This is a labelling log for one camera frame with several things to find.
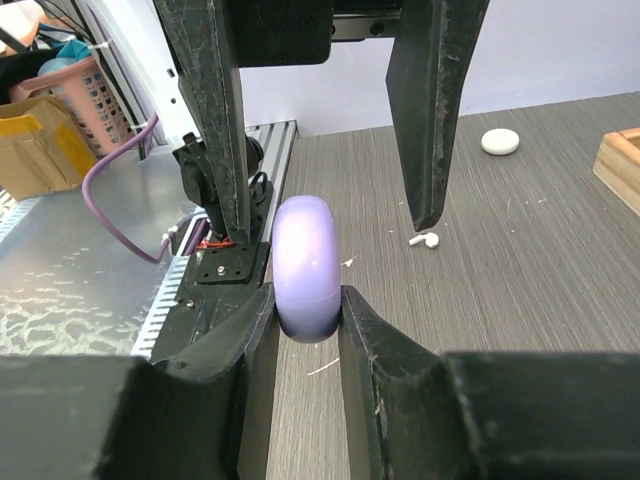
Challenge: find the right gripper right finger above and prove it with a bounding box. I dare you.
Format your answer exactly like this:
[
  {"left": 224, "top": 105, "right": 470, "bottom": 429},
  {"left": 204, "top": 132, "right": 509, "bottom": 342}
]
[{"left": 338, "top": 286, "right": 442, "bottom": 479}]

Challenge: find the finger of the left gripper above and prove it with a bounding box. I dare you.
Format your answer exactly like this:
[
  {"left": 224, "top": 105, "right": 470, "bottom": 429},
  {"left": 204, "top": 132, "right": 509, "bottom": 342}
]
[{"left": 386, "top": 0, "right": 489, "bottom": 231}]

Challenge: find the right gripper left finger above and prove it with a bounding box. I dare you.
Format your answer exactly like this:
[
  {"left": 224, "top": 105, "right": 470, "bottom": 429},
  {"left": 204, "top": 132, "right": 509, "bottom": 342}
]
[{"left": 152, "top": 284, "right": 280, "bottom": 479}]

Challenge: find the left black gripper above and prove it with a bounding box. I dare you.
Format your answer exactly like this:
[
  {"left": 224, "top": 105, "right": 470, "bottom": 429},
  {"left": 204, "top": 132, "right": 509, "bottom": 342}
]
[{"left": 155, "top": 0, "right": 403, "bottom": 245}]

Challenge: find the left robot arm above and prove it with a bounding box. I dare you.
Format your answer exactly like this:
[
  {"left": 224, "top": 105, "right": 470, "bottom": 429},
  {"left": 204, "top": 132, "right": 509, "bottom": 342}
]
[{"left": 151, "top": 1, "right": 488, "bottom": 244}]

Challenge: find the white earbud case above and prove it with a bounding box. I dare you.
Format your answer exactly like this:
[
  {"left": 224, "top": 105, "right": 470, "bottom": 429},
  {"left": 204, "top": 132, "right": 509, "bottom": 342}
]
[{"left": 481, "top": 128, "right": 520, "bottom": 156}]

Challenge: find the white earbud near left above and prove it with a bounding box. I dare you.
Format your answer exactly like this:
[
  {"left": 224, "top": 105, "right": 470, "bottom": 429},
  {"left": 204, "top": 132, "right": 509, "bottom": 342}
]
[{"left": 408, "top": 232, "right": 440, "bottom": 249}]

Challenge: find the pink plastic basket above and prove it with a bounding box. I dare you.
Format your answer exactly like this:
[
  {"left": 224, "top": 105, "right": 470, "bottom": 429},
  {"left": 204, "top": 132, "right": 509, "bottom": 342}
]
[{"left": 9, "top": 56, "right": 134, "bottom": 157}]

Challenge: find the cardboard box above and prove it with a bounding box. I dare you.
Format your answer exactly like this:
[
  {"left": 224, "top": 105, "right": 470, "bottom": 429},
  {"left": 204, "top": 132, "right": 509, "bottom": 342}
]
[{"left": 1, "top": 96, "right": 96, "bottom": 200}]

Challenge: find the wooden clothes rack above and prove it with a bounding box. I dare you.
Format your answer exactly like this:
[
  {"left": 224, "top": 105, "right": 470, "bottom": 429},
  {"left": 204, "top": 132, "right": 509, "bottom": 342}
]
[{"left": 593, "top": 127, "right": 640, "bottom": 215}]

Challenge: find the white slotted cable duct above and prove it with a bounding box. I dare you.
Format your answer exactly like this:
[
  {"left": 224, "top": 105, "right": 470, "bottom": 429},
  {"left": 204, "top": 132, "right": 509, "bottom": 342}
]
[{"left": 130, "top": 257, "right": 189, "bottom": 360}]

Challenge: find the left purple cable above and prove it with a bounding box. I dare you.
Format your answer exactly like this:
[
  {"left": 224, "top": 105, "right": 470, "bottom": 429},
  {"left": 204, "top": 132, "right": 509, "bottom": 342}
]
[{"left": 81, "top": 112, "right": 206, "bottom": 265}]

